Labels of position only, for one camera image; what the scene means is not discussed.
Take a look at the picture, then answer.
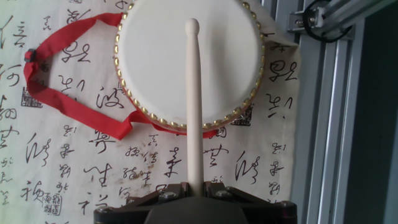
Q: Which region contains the light wooden drumstick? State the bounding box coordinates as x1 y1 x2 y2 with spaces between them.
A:
184 17 205 197

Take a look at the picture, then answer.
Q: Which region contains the aluminium profile beam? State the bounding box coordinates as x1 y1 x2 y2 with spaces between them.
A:
287 0 398 41

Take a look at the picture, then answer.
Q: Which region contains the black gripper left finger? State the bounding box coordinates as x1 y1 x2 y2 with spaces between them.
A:
93 182 189 224

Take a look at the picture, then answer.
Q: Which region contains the red fabric drum strap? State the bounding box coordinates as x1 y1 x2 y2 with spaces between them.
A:
23 12 219 141

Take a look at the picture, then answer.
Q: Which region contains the beige calligraphy print cloth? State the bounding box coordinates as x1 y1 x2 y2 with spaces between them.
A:
0 0 302 224

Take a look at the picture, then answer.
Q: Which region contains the black cable loop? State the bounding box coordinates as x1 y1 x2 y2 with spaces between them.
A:
302 0 354 44

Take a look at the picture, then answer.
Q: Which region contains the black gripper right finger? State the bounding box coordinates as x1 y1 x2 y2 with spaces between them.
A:
203 182 298 224

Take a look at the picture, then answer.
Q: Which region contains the red drum with white head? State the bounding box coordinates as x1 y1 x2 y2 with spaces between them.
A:
113 0 266 131

